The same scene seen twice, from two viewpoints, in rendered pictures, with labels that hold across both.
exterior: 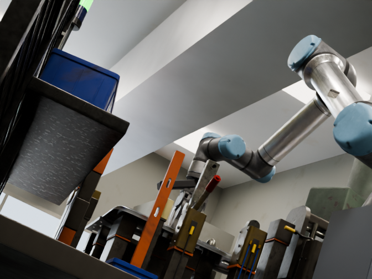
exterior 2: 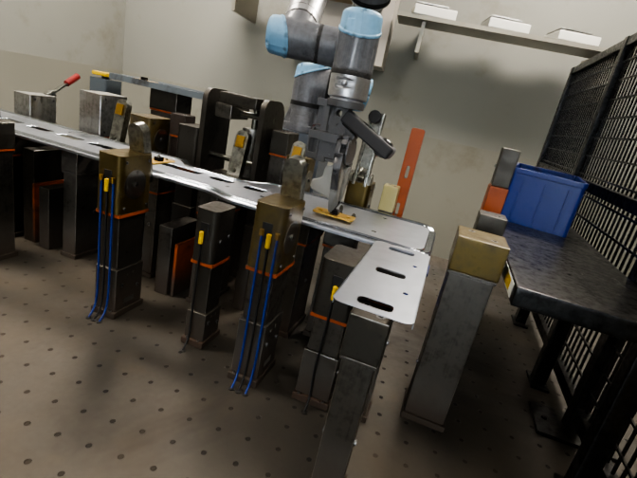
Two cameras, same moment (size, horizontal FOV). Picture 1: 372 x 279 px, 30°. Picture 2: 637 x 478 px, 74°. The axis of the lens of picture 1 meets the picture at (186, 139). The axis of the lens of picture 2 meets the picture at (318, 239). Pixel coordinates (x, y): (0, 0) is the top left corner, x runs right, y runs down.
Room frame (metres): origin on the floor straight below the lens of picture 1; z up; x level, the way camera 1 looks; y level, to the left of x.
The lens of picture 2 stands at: (2.85, 0.29, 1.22)
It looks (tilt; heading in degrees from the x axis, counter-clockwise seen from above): 18 degrees down; 207
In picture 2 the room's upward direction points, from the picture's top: 12 degrees clockwise
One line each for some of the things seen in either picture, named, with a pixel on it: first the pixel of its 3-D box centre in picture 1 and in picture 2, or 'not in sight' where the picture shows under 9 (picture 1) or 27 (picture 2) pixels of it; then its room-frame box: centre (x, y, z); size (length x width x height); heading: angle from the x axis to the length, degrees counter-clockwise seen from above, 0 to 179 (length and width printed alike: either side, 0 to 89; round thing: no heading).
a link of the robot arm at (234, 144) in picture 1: (230, 150); (347, 50); (2.03, -0.14, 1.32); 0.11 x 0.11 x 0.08; 27
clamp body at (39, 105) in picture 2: not in sight; (40, 152); (2.09, -1.14, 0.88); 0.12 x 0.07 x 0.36; 12
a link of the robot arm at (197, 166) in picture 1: (199, 172); (348, 89); (2.11, -0.08, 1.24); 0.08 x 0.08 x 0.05
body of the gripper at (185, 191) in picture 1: (192, 195); (336, 132); (2.11, -0.09, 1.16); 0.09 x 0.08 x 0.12; 102
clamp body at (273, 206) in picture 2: not in sight; (263, 295); (2.28, -0.08, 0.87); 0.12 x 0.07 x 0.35; 12
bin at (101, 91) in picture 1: (73, 109); (539, 195); (1.59, 0.28, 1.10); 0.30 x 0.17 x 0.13; 3
